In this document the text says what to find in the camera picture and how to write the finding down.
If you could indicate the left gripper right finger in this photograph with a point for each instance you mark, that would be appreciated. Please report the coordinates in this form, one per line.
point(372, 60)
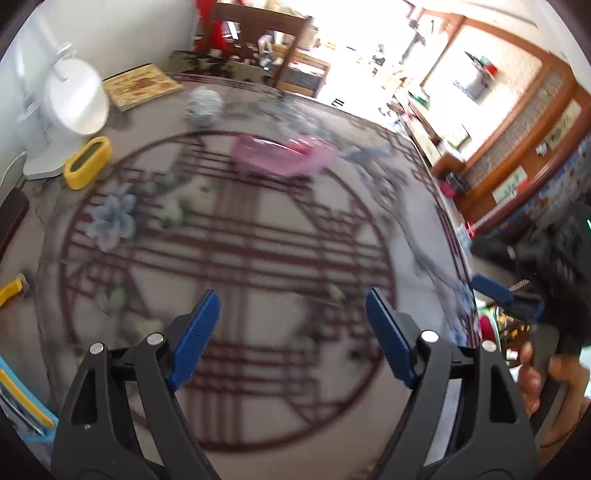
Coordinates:
point(464, 418)

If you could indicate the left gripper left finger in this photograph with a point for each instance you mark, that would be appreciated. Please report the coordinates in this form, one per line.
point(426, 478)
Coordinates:
point(121, 418)

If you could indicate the red trash bin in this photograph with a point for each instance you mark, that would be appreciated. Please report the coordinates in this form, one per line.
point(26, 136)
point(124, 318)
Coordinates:
point(454, 185)

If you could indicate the person's right hand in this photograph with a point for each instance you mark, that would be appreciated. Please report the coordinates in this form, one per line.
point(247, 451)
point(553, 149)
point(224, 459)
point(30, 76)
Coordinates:
point(561, 387)

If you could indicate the red green round stool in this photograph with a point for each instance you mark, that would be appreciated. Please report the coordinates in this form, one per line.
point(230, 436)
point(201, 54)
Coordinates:
point(489, 326)

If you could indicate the blue plastic tray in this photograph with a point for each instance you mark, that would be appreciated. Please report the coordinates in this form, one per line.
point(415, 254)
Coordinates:
point(33, 422)

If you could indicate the wooden TV cabinet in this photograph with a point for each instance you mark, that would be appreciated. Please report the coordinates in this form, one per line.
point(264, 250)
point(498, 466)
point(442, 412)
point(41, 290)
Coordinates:
point(440, 157)

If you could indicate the dark brown phone case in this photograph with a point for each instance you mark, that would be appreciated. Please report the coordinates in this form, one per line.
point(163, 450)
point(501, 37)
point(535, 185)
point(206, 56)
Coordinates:
point(12, 213)

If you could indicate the yellow rectangular holder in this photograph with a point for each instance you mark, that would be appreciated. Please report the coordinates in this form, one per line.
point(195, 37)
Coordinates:
point(84, 166)

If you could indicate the pink plastic wrapper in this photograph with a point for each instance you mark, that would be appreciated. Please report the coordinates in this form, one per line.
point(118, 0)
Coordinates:
point(297, 157)

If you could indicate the wooden sofa bench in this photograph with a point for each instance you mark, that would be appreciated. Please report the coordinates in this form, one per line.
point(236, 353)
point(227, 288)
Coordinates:
point(306, 74)

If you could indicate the crumpled grey paper ball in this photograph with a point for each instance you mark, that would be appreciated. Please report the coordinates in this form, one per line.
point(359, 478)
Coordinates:
point(204, 107)

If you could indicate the white desk fan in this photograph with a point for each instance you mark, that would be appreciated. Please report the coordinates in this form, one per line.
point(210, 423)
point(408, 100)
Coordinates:
point(69, 107)

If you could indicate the yellow patterned book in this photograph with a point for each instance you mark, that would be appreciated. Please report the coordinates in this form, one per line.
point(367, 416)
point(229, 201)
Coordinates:
point(137, 86)

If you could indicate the dark wooden dining chair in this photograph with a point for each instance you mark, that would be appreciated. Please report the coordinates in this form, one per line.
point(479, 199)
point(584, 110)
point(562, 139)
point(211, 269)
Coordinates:
point(253, 25)

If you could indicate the floral seat cushion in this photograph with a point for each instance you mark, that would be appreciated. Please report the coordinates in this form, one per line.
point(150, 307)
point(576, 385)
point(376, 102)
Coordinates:
point(194, 63)

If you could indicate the red bag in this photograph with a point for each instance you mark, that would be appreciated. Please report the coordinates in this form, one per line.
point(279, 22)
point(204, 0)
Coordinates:
point(211, 38)

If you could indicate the yellow handled tool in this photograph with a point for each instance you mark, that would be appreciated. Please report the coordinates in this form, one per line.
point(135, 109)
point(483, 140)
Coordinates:
point(18, 286)

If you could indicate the wall mounted television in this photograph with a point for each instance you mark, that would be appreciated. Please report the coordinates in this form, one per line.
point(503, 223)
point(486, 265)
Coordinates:
point(474, 83)

